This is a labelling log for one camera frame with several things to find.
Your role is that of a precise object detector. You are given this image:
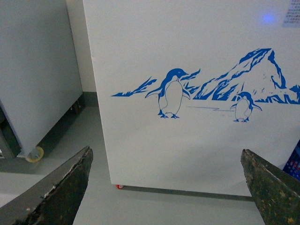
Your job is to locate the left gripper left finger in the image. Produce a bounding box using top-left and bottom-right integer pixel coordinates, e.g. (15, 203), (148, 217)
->
(0, 146), (93, 225)

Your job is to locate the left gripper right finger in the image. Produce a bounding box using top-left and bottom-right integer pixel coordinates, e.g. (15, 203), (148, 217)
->
(240, 149), (300, 225)

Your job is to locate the blue plastic crate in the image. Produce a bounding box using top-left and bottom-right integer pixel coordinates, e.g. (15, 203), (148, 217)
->
(283, 142), (300, 180)

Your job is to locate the yellowish cabinet caster wheel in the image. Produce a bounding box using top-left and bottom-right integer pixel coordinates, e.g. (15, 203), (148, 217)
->
(25, 146), (44, 163)

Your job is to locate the grey metal cabinet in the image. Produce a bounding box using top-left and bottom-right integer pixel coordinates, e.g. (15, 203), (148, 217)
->
(0, 0), (83, 157)

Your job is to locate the white chest freezer penguin print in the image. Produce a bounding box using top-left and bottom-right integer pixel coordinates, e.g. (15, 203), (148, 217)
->
(83, 0), (300, 196)

